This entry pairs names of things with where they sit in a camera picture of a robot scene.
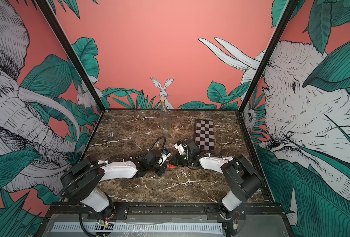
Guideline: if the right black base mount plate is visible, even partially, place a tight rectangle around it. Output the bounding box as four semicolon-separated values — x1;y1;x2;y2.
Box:
205;203;246;221

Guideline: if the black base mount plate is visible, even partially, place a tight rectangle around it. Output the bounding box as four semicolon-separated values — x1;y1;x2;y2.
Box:
205;203;246;221
87;203;129;221

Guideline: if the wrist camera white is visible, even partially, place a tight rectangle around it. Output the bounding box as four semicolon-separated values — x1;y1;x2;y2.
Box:
174;141;186;156
160;148;171;166

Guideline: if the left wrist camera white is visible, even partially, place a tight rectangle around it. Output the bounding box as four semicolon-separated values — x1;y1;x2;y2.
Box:
160;148;171;166

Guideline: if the white perforated strip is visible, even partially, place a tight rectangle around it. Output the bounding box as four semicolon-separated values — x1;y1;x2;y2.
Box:
50;222;224;234

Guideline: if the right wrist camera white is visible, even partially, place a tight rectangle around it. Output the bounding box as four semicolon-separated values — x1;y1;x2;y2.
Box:
174;141;186;156

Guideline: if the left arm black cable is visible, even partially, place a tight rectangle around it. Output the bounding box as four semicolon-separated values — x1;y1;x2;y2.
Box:
133;136;167;161

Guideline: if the black white chessboard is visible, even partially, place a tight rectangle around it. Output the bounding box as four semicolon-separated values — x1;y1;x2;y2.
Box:
194;118;215;152

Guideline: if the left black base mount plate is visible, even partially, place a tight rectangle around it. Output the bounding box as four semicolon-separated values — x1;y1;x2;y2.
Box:
87;203;129;221

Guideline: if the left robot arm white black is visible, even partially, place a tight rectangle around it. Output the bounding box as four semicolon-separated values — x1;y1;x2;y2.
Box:
58;149;171;213

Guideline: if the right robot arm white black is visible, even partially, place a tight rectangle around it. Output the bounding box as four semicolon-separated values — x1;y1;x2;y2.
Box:
174;139;264;215

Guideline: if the clear glass bottle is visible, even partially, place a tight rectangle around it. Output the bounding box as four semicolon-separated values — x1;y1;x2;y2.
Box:
160;101;171;132

